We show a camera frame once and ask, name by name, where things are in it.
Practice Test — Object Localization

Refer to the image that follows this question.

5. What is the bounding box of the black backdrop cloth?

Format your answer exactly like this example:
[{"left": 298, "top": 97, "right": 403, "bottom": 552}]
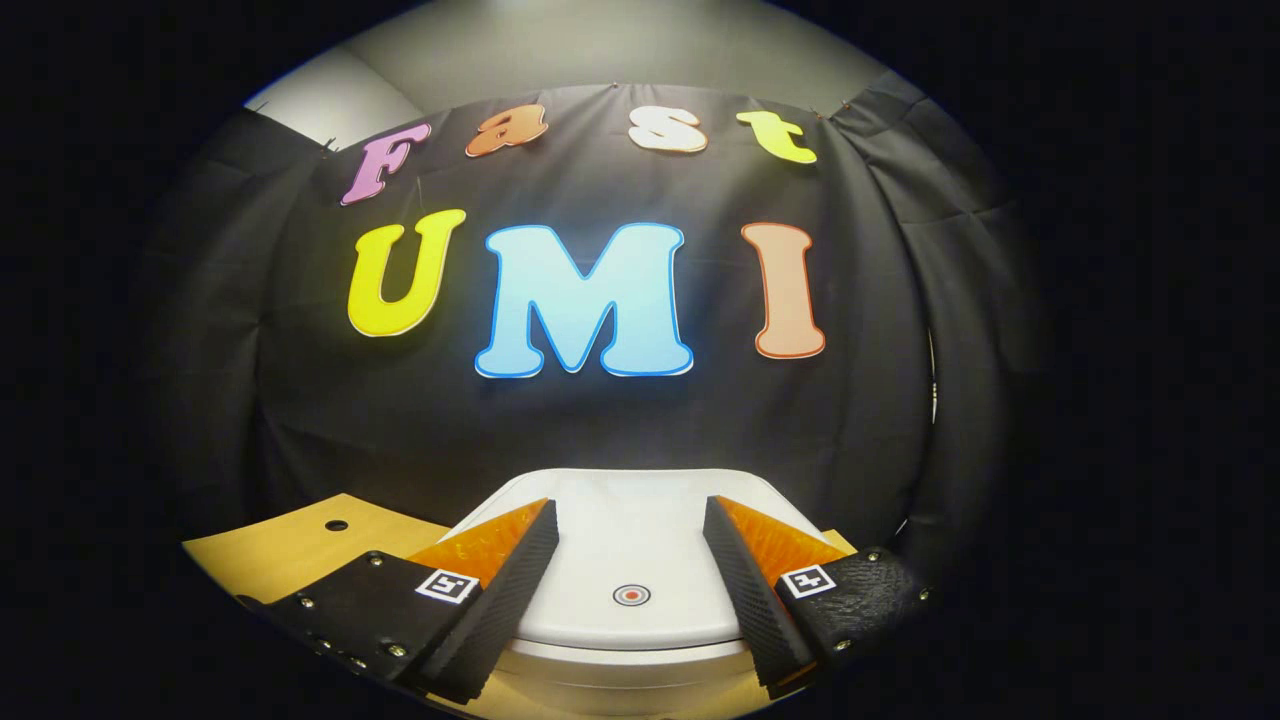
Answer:
[{"left": 140, "top": 70, "right": 1051, "bottom": 561}]

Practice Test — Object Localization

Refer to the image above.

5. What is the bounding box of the wooden desktop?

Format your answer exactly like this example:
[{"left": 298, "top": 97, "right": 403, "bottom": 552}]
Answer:
[{"left": 183, "top": 493, "right": 861, "bottom": 720}]

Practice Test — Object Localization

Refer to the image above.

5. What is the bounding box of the white desktop garbage bin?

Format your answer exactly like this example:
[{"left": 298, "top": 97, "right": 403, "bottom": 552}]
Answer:
[{"left": 440, "top": 468, "right": 826, "bottom": 716}]

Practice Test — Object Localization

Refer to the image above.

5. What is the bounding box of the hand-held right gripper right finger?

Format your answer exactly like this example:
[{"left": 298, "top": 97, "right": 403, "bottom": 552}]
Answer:
[{"left": 702, "top": 494, "right": 936, "bottom": 699}]

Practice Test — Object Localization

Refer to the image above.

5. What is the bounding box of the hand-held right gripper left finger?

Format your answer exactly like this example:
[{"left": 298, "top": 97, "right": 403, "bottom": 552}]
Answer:
[{"left": 262, "top": 497, "right": 561, "bottom": 706}]

